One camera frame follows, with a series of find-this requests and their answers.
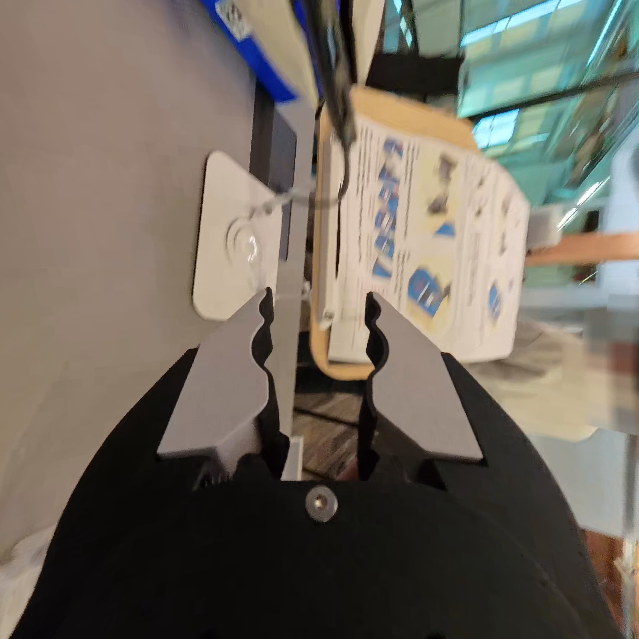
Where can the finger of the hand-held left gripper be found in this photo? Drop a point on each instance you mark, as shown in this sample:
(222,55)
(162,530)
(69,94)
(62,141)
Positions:
(364,35)
(280,50)

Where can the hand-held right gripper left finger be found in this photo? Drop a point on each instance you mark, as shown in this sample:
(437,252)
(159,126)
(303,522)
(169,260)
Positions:
(215,399)

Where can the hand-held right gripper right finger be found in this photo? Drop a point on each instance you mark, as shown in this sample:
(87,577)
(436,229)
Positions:
(424,404)

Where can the blue plastic bin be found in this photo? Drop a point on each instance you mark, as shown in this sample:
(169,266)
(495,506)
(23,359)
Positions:
(255,55)

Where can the slim black usb hub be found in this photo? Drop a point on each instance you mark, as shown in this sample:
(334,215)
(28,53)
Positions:
(329,70)

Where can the white stand base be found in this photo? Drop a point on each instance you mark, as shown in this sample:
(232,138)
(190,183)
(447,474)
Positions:
(225,260)

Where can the printed instruction sheet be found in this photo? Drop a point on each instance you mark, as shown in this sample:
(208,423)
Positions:
(449,250)

